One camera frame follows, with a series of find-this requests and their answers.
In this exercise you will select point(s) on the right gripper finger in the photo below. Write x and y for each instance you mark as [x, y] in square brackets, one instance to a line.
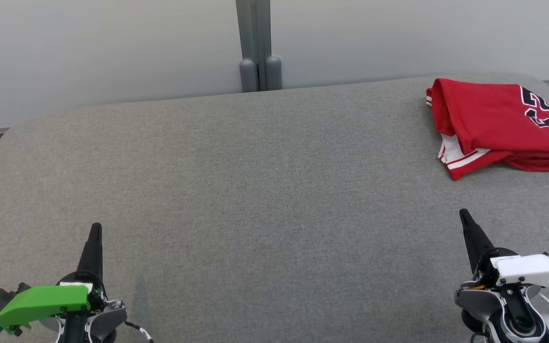
[477, 243]

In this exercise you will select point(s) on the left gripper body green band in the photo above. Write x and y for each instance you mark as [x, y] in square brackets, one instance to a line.
[41, 302]

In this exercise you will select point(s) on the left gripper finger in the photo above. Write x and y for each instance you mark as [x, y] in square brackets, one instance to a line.
[94, 255]

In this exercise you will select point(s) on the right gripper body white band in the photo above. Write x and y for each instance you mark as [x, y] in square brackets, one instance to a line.
[536, 269]

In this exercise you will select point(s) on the red shirt with white sleeves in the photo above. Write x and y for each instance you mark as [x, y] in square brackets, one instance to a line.
[484, 114]

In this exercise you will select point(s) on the grey partition post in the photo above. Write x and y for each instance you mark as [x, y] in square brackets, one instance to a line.
[254, 38]

